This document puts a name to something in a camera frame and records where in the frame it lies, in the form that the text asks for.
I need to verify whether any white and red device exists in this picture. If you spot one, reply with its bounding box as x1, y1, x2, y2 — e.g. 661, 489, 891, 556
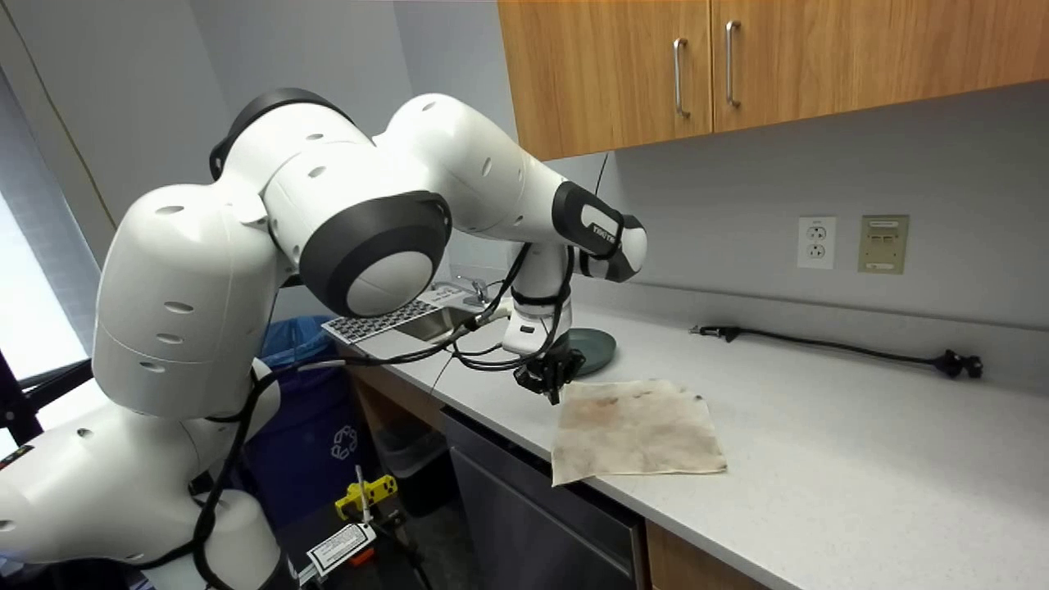
289, 520, 381, 586

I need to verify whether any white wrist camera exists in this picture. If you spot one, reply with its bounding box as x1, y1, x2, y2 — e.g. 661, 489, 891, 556
498, 309, 552, 356

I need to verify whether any steel sink basin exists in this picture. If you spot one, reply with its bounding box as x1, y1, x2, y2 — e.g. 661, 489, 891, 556
393, 302, 490, 348

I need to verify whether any black cord on counter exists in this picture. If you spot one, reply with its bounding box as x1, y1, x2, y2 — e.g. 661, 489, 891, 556
693, 320, 986, 383

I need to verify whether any beige wall plate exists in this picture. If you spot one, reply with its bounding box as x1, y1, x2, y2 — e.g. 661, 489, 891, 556
856, 210, 912, 275

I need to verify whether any dark green round plate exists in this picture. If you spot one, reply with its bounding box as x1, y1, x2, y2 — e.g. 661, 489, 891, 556
562, 323, 621, 383

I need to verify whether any blue recycling bin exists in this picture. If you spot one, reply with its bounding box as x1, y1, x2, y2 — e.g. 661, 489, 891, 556
233, 313, 381, 526

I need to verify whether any beige cloth towel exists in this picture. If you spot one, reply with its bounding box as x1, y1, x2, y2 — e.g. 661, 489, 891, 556
547, 372, 732, 489

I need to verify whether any yellow clamp tool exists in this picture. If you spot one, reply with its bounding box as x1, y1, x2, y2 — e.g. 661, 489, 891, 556
333, 466, 404, 523

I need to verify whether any wooden base cabinet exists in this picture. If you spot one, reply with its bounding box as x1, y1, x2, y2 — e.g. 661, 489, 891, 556
646, 520, 769, 590
339, 355, 452, 473

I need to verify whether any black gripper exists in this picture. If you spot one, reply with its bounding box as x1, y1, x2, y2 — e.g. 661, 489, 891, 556
516, 345, 587, 408

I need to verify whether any black metal cart frame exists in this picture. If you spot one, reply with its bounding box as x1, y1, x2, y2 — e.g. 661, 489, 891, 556
0, 350, 95, 452

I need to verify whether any black dishwasher front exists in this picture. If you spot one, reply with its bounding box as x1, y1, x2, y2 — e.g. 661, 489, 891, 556
439, 406, 649, 590

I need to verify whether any silver cabinet door handle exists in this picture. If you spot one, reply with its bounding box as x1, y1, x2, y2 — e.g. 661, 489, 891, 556
720, 17, 748, 111
670, 35, 695, 121

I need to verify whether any white wall power outlet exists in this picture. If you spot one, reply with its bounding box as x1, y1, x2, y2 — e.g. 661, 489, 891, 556
798, 212, 838, 273

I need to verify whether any wooden upper wall cabinet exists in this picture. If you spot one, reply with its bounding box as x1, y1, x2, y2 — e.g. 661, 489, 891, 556
498, 0, 1049, 167

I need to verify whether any chrome sink faucet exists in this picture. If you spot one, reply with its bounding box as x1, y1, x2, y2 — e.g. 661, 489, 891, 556
439, 273, 510, 313

